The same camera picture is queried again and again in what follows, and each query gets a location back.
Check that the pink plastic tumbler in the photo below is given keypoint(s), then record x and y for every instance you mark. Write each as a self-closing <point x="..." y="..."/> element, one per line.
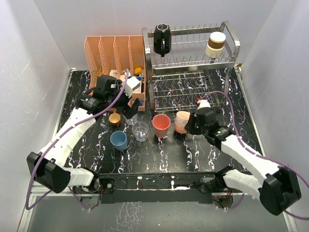
<point x="161" y="124"/>

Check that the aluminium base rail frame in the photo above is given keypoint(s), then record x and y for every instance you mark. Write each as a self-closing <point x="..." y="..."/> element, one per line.
<point x="161" y="188"/>

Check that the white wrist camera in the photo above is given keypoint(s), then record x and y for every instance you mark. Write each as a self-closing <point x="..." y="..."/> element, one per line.
<point x="132" y="84"/>
<point x="202" y="104"/>

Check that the pink textured mug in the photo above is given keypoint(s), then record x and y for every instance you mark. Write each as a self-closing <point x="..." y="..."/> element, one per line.
<point x="182" y="118"/>

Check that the clear faceted glass cup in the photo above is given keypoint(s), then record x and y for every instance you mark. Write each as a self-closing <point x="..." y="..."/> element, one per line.
<point x="132" y="120"/>

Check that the steel two-tier dish rack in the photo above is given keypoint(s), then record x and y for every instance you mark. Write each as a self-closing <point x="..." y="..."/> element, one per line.
<point x="183" y="75"/>

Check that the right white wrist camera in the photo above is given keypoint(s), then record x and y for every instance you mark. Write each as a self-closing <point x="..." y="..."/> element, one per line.
<point x="202" y="104"/>

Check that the small orange ceramic mug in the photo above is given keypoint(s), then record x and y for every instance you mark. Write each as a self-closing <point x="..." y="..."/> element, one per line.
<point x="115" y="119"/>

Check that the blue plastic tumbler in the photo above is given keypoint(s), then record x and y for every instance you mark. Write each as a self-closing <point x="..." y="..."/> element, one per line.
<point x="119" y="140"/>

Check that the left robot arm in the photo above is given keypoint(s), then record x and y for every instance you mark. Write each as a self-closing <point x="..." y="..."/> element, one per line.
<point x="48" y="165"/>

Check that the peach plastic desk organizer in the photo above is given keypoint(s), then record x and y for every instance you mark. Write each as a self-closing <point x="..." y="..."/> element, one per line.
<point x="106" y="53"/>

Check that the black ceramic mug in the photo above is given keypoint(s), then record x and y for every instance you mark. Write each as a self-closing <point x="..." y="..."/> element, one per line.
<point x="162" y="39"/>

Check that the yellow eraser block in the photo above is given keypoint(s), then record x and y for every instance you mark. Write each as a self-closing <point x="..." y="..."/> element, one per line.
<point x="137" y="71"/>

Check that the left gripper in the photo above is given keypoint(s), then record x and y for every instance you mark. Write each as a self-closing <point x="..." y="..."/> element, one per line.
<point x="129" y="111"/>

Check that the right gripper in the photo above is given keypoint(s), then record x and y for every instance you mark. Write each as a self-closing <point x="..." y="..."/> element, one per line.
<point x="193" y="117"/>

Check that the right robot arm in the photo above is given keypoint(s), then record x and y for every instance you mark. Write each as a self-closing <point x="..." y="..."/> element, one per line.
<point x="274" y="185"/>

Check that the white barcode card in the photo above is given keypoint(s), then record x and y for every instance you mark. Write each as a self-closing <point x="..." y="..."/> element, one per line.
<point x="114" y="73"/>

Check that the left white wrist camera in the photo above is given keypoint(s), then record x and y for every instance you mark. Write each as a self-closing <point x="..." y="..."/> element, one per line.
<point x="132" y="84"/>

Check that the brown and cream cup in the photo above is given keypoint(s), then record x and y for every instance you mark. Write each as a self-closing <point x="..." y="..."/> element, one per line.
<point x="215" y="44"/>

